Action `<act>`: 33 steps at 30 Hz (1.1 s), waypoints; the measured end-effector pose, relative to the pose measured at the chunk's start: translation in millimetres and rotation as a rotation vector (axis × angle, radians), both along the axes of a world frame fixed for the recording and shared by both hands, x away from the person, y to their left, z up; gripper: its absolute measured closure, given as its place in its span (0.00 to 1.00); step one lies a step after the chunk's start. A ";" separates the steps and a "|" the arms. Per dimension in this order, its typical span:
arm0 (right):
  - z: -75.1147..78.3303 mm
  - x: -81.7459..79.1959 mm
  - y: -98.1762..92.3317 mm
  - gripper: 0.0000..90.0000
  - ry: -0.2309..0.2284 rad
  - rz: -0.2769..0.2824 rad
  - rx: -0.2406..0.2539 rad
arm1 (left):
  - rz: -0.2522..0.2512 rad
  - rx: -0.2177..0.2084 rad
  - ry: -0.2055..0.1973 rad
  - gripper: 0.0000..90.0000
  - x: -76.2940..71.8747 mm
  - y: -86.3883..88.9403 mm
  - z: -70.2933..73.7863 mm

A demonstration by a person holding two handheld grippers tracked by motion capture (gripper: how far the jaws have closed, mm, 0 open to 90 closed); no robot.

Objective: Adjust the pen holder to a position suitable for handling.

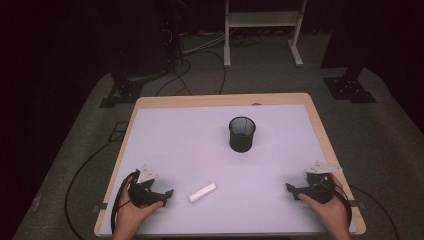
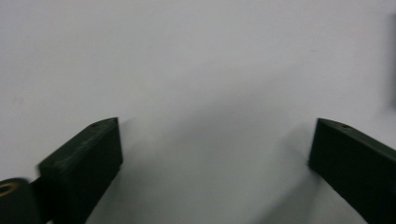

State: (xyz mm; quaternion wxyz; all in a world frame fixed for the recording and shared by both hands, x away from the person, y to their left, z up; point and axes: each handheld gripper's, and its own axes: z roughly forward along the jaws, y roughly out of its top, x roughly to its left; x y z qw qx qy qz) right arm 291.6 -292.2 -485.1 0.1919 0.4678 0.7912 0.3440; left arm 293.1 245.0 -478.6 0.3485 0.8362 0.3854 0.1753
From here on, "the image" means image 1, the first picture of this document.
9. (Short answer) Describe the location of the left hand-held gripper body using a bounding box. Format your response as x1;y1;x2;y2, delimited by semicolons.
127;164;167;209

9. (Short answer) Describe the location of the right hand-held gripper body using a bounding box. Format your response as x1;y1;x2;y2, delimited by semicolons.
302;161;343;205

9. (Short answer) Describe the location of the person's left hand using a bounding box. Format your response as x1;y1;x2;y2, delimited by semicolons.
111;175;165;239

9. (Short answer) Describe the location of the person's right hand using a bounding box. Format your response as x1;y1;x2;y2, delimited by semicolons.
297;173;352;239

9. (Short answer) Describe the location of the white rectangular stick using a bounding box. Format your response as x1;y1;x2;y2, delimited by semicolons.
188;182;218;205

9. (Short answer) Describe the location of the white table mat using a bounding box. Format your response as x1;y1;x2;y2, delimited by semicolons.
99;104;358;237

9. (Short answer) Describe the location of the black mesh pen holder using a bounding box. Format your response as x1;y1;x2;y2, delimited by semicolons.
228;115;257;154

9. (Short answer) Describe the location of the black stand base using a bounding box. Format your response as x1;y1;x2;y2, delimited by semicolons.
322;66;378;105
98;71;145;109

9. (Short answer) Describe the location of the dark equipment cabinet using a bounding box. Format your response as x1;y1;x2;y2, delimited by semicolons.
106;0;183;76

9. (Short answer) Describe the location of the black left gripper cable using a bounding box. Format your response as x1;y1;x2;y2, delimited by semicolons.
110;169;141;234

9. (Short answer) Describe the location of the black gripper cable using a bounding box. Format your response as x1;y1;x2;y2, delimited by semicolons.
110;169;141;234
318;178;354;228

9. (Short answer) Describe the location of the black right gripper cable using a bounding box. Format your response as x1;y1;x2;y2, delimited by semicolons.
318;178;354;228

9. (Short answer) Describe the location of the black floor cable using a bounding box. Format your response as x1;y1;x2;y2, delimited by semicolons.
348;184;401;240
154;49;228;97
64;139;116;240

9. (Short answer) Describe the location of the black square floor frame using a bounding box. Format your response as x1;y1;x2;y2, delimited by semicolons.
108;121;130;142

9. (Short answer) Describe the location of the white metal stand frame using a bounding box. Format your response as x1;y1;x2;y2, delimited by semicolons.
223;0;308;69

